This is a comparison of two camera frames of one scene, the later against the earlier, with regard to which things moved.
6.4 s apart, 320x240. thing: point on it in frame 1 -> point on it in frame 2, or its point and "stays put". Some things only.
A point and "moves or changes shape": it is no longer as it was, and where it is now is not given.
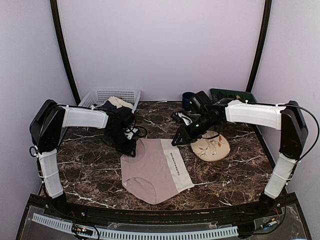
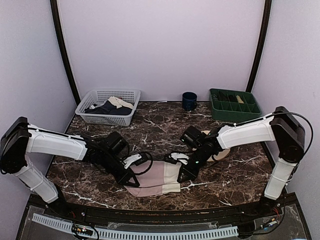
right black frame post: (268, 7) stays put
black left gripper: (127, 149) -> (121, 179)
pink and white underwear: (157, 171) moves or changes shape
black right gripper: (188, 137) -> (191, 174)
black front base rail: (277, 216) stays put
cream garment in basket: (119, 103) stays put
